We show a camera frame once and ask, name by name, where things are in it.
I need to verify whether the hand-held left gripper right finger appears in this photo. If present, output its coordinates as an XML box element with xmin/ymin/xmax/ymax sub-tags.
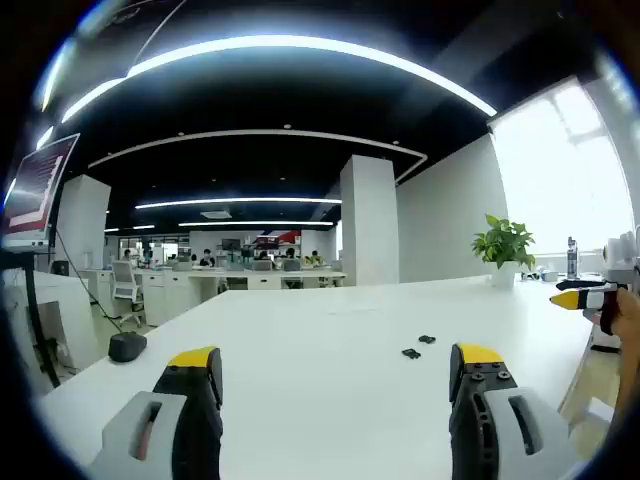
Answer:
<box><xmin>448</xmin><ymin>342</ymin><xmax>571</xmax><ymax>480</ymax></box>

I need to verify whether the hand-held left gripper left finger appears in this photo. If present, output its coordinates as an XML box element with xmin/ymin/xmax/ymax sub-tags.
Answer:
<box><xmin>89</xmin><ymin>345</ymin><xmax>225</xmax><ymax>480</ymax></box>

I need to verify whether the person's right hand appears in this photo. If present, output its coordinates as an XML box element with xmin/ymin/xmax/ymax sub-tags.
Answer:
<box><xmin>615</xmin><ymin>288</ymin><xmax>640</xmax><ymax>347</ymax></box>

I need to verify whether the potted green plant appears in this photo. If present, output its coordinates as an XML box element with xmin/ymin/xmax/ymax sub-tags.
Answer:
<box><xmin>470</xmin><ymin>213</ymin><xmax>537</xmax><ymax>289</ymax></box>

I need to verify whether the black rounded desk object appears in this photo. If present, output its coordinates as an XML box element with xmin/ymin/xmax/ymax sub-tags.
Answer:
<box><xmin>108</xmin><ymin>331</ymin><xmax>148</xmax><ymax>363</ymax></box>

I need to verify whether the large bright window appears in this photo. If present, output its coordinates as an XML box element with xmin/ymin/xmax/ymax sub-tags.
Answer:
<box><xmin>491</xmin><ymin>79</ymin><xmax>637</xmax><ymax>274</ymax></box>

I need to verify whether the row of white office desks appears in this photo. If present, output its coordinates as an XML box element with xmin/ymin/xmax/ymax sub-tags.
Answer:
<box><xmin>79</xmin><ymin>266</ymin><xmax>347</xmax><ymax>326</ymax></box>

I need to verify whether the white office chair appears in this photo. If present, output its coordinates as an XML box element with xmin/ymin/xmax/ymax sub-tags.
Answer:
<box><xmin>110</xmin><ymin>259</ymin><xmax>147</xmax><ymax>329</ymax></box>

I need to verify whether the black monitor stand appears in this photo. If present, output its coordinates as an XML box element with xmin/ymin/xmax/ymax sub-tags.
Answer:
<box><xmin>0</xmin><ymin>248</ymin><xmax>62</xmax><ymax>391</ymax></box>

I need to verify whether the white ceiling light strip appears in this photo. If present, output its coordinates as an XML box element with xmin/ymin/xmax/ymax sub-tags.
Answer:
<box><xmin>134</xmin><ymin>197</ymin><xmax>344</xmax><ymax>211</ymax></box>
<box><xmin>178</xmin><ymin>219</ymin><xmax>335</xmax><ymax>228</ymax></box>
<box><xmin>62</xmin><ymin>34</ymin><xmax>499</xmax><ymax>124</ymax></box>

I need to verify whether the computer monitor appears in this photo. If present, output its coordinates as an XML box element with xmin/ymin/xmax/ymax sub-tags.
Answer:
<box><xmin>2</xmin><ymin>132</ymin><xmax>81</xmax><ymax>250</ymax></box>

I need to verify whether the black monitor cable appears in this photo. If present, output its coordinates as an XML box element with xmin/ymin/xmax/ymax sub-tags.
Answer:
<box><xmin>53</xmin><ymin>227</ymin><xmax>124</xmax><ymax>334</ymax></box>

